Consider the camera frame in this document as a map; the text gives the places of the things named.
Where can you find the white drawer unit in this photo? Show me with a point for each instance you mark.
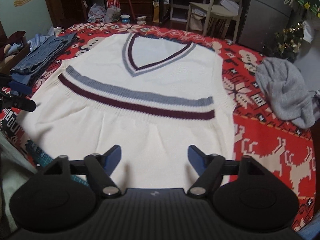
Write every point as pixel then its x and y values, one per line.
pixel 187 2

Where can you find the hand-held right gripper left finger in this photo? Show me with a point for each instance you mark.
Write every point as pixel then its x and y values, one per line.
pixel 113 160

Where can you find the white hanging cloth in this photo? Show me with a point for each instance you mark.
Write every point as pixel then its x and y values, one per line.
pixel 308 31

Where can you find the brown wooden drawer cabinet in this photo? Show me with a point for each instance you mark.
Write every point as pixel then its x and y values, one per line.
pixel 140 2

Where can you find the grey sweater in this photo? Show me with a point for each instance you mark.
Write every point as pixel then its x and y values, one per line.
pixel 285 92

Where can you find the green cutting mat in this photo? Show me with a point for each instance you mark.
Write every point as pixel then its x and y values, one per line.
pixel 42 158

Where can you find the white knit sweater vest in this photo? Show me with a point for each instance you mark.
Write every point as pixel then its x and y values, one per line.
pixel 150 130

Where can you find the red printed box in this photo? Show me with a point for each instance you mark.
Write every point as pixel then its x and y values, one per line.
pixel 113 1

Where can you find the grey refrigerator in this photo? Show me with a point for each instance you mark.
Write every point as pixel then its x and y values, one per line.
pixel 265 12

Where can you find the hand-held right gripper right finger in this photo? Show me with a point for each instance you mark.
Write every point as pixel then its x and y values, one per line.
pixel 195 158

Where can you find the red printed blanket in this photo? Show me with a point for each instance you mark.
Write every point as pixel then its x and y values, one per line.
pixel 270 150

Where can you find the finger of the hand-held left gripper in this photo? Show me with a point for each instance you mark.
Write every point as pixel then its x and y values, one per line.
pixel 23 104
pixel 21 88

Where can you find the light denim garment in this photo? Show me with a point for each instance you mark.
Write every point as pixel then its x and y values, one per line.
pixel 21 79

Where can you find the printed plastic bag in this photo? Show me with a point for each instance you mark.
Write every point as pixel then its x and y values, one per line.
pixel 96 13

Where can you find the red broom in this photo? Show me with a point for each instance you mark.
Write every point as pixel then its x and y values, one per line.
pixel 130 2

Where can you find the blue white ceramic pot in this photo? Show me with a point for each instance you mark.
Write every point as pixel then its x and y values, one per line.
pixel 125 19

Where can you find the beige chair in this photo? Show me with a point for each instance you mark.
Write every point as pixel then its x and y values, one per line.
pixel 220 7

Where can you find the grey plastic bag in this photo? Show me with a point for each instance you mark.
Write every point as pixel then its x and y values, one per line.
pixel 113 15

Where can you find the dark red cloth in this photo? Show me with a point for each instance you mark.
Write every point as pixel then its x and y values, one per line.
pixel 15 41

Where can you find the small Christmas tree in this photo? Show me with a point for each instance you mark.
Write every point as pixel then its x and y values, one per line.
pixel 287 42

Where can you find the wooden storage crate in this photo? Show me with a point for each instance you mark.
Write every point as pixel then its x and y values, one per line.
pixel 15 60

